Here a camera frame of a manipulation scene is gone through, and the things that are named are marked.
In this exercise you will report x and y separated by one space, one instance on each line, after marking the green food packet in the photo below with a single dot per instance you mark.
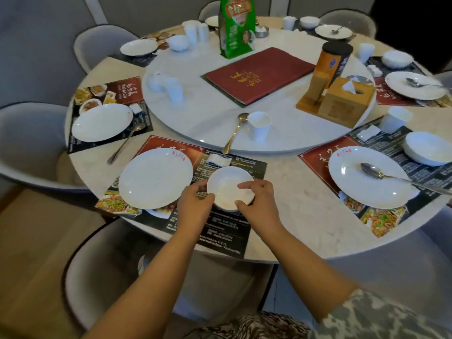
236 31

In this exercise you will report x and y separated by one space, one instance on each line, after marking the person's left hand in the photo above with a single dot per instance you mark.
192 211

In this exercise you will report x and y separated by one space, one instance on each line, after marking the wooden tissue box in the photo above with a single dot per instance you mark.
348 107

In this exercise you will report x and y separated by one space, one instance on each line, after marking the camouflage patterned shirt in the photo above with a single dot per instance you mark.
374 315

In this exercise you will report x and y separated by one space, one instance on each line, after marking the white wipe packet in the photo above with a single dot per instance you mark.
368 133
374 71
135 109
218 160

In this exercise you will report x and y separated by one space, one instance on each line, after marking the brown and black canister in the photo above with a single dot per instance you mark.
335 63

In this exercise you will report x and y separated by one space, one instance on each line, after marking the white tissue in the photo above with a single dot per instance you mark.
351 86

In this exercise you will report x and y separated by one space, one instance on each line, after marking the person's right thumb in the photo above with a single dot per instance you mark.
243 207

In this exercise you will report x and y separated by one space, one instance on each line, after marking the small white bowl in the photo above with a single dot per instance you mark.
226 188

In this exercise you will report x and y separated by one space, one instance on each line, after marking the grey upholstered chair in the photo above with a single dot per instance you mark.
31 144
444 78
102 44
116 271
353 19
209 8

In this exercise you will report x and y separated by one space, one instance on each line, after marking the white marble turntable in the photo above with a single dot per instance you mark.
212 116

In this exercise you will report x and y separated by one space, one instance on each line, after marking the silver spoon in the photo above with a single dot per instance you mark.
415 81
338 30
123 144
372 171

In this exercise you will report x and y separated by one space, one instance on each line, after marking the wooden toothpick holder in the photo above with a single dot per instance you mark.
317 88

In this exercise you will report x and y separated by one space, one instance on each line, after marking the printed paper placemat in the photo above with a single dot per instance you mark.
123 89
317 157
303 31
219 229
155 37
386 97

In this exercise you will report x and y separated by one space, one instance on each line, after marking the red menu book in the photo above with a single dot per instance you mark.
259 74

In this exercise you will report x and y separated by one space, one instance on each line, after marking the white cup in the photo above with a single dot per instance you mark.
174 91
259 127
190 33
289 23
203 32
395 119
366 52

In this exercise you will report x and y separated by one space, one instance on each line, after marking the person's left forearm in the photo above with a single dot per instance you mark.
148 285

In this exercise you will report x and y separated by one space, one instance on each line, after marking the person's right forearm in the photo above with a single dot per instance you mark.
307 268

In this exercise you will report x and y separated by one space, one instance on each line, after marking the gold spoon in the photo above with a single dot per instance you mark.
235 134

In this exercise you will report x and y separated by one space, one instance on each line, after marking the person's right hand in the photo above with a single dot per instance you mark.
263 210

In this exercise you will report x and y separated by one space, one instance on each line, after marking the white plate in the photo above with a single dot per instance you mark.
102 122
326 31
367 192
155 180
138 47
212 21
399 88

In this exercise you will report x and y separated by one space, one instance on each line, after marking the metal ashtray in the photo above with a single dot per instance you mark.
262 32

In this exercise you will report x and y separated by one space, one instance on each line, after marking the person's left thumb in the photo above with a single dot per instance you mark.
208 200

